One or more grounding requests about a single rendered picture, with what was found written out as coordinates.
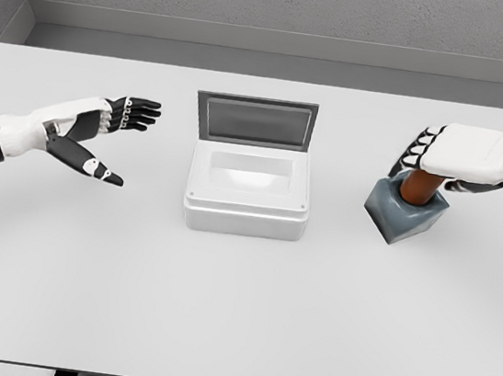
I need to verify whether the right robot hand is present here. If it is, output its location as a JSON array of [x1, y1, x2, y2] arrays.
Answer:
[[387, 115, 503, 199]]

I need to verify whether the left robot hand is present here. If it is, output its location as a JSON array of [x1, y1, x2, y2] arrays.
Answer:
[[22, 84, 164, 192]]

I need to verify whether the stamp with brown handle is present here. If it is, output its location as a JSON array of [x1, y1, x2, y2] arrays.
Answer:
[[359, 163, 454, 253]]

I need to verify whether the white box with open lid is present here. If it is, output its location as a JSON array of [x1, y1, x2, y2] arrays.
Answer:
[[178, 87, 323, 245]]

